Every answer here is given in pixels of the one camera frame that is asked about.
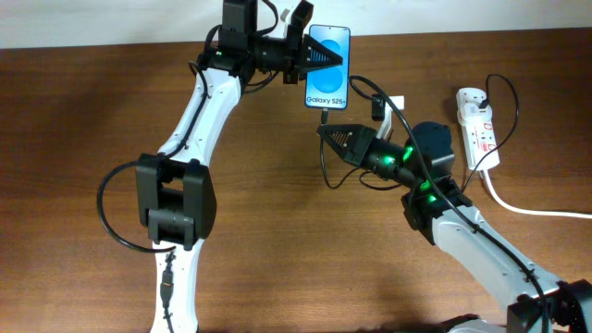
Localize black USB charging cable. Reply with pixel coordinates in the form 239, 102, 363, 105
319, 73, 520, 191

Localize blue Galaxy smartphone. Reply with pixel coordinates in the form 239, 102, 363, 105
304, 25, 351, 110

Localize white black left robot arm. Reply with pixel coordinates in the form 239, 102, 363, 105
136, 31, 350, 332

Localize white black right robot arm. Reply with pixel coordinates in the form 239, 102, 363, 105
317, 122, 591, 332

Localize white USB charger adapter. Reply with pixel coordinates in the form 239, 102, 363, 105
456, 87, 492, 126

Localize white power strip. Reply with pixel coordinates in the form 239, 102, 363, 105
459, 119, 500, 171

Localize white power strip cord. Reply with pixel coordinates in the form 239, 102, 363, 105
480, 168, 592, 220

